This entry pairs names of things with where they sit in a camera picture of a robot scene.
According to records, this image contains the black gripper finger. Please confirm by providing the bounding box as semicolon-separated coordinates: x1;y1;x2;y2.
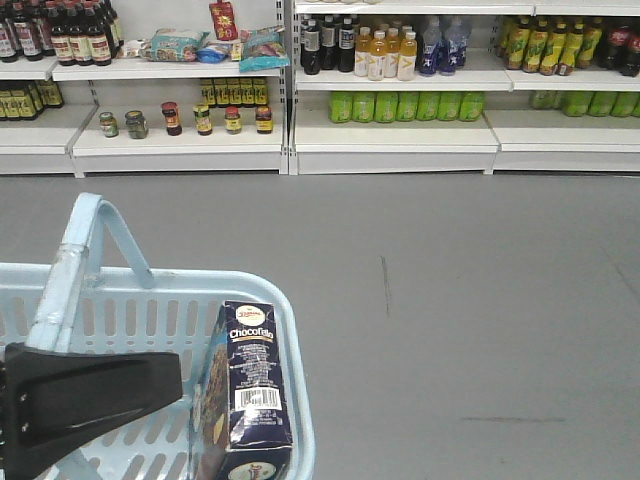
1;343;183;479

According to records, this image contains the white drinks shelf unit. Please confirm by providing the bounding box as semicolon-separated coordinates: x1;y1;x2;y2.
287;1;639;174

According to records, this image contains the white condiment shelf unit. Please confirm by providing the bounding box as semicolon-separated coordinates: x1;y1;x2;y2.
0;0;292;179

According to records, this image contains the light blue plastic basket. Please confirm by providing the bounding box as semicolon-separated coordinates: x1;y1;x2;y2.
1;193;316;479

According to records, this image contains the dark blue Chocofello cookie box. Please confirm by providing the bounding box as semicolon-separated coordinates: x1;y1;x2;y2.
189;301;294;479

